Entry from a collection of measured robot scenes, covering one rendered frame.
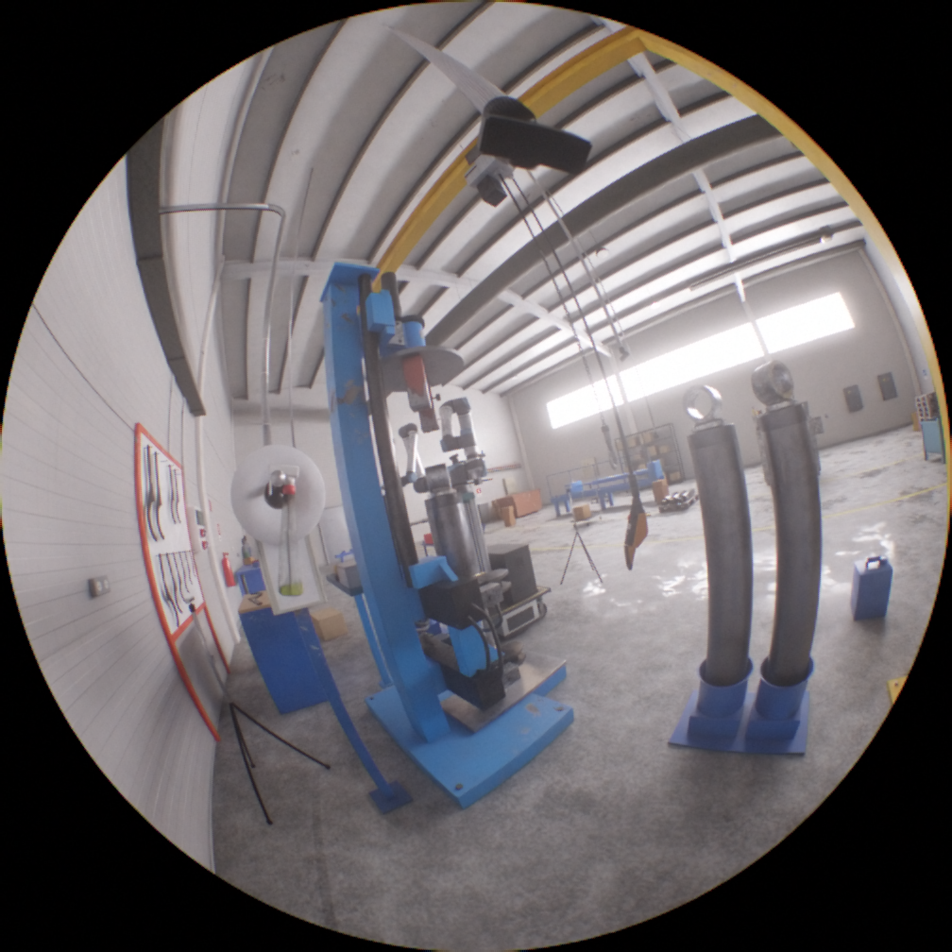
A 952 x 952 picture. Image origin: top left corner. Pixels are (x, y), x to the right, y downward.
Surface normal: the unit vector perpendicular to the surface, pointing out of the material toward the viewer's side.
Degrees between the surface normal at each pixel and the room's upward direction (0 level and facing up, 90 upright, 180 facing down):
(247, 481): 90
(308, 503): 90
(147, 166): 180
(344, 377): 90
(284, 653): 90
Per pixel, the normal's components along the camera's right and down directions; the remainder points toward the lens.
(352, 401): 0.61, -0.18
